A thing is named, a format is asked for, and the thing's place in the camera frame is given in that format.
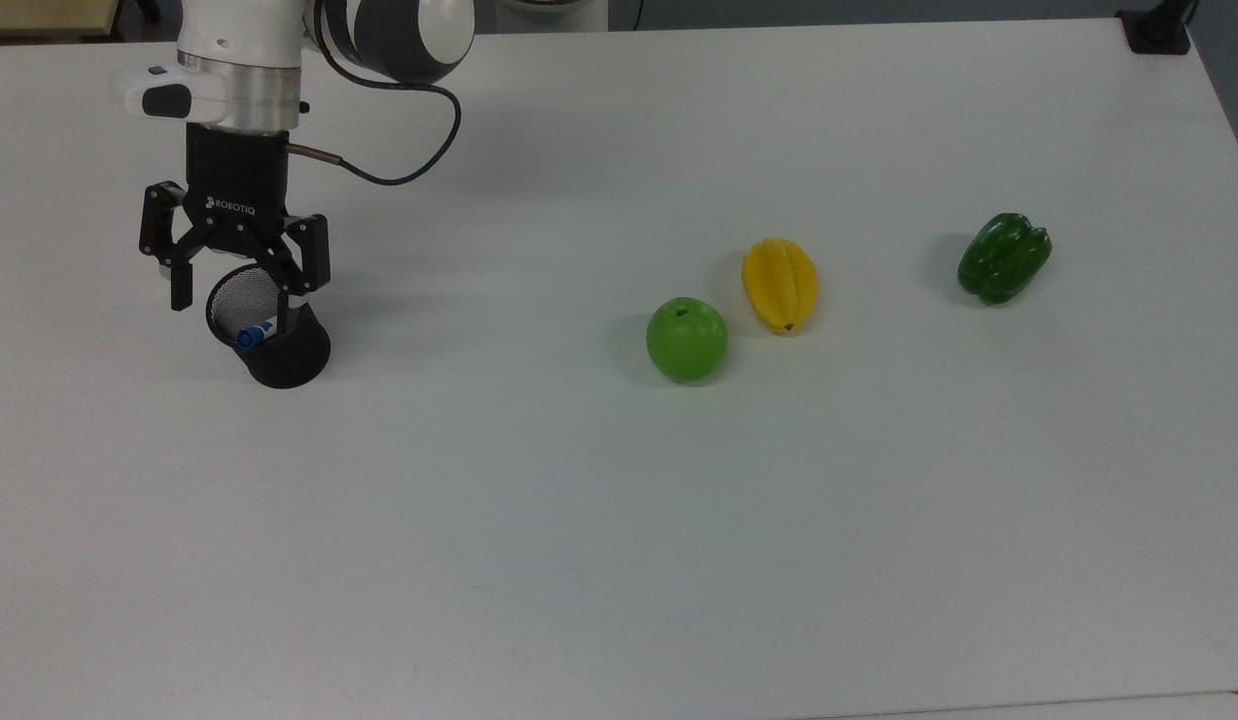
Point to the white blue whiteboard marker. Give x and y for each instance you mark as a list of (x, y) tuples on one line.
[(250, 335)]

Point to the black mesh pen cup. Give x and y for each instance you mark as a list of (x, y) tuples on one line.
[(297, 358)]

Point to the yellow toy starfruit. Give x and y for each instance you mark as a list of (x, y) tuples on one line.
[(779, 283)]

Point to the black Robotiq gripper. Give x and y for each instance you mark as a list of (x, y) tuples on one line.
[(234, 180)]

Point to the black table clamp mount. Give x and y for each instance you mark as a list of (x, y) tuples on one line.
[(1157, 30)]

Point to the green toy apple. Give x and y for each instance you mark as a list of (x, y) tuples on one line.
[(687, 340)]

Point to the light wooden side table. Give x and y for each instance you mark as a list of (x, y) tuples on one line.
[(44, 15)]

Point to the green toy bell pepper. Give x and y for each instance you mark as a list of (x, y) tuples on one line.
[(1003, 258)]

